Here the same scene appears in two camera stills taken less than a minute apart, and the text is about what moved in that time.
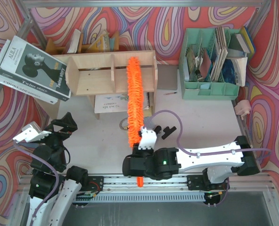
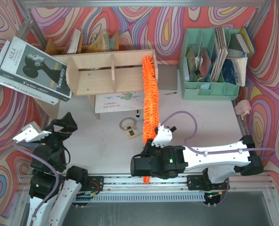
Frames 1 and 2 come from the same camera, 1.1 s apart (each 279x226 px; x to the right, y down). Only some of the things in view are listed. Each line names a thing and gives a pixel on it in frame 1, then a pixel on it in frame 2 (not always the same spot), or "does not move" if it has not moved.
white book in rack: x=75 y=42 does not move
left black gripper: x=60 y=131 does not move
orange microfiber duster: x=135 y=105 → x=151 y=117
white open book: x=240 y=65 does not move
